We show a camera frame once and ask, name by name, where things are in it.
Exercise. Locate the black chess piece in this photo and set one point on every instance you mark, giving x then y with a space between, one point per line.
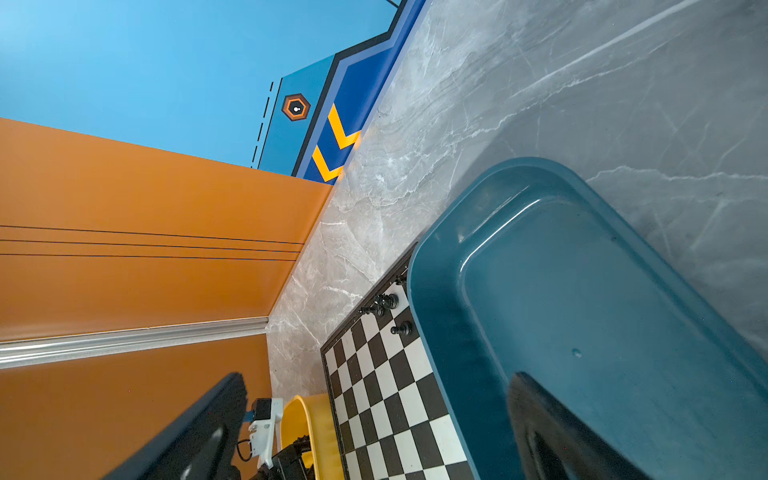
388 301

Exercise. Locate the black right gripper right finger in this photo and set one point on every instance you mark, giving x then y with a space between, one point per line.
555 444

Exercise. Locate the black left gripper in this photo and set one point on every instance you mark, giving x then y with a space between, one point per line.
288 464

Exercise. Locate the teal plastic tray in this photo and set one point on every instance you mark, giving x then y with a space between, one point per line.
530 271

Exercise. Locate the aluminium corner post left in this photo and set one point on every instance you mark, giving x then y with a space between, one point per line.
45 350

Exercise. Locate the yellow plastic tray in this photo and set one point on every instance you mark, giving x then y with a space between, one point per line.
312 416

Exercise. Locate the black white chess board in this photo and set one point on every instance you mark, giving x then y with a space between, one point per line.
391 418

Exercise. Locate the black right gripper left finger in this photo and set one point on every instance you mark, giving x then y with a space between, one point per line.
199 444

